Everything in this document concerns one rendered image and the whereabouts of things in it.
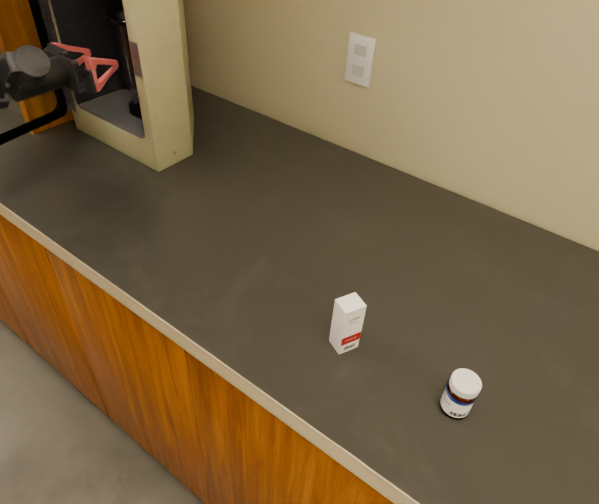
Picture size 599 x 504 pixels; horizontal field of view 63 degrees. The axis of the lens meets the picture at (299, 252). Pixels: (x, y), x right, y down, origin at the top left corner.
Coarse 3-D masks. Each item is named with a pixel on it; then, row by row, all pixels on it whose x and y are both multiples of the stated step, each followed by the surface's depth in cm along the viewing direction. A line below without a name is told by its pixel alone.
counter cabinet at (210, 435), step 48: (0, 240) 128; (0, 288) 158; (48, 288) 124; (96, 288) 102; (48, 336) 151; (96, 336) 120; (144, 336) 100; (96, 384) 145; (144, 384) 116; (192, 384) 97; (144, 432) 140; (192, 432) 113; (240, 432) 95; (288, 432) 81; (192, 480) 135; (240, 480) 110; (288, 480) 92; (336, 480) 80
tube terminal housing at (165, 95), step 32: (128, 0) 91; (160, 0) 96; (128, 32) 96; (160, 32) 99; (160, 64) 102; (160, 96) 106; (96, 128) 122; (160, 128) 110; (192, 128) 126; (160, 160) 114
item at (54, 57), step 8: (48, 56) 98; (56, 56) 96; (64, 56) 95; (56, 64) 95; (64, 64) 96; (72, 64) 94; (48, 72) 94; (56, 72) 95; (64, 72) 96; (72, 72) 95; (48, 80) 94; (56, 80) 95; (64, 80) 97; (72, 80) 97; (48, 88) 95; (56, 88) 97; (72, 88) 99; (80, 88) 97
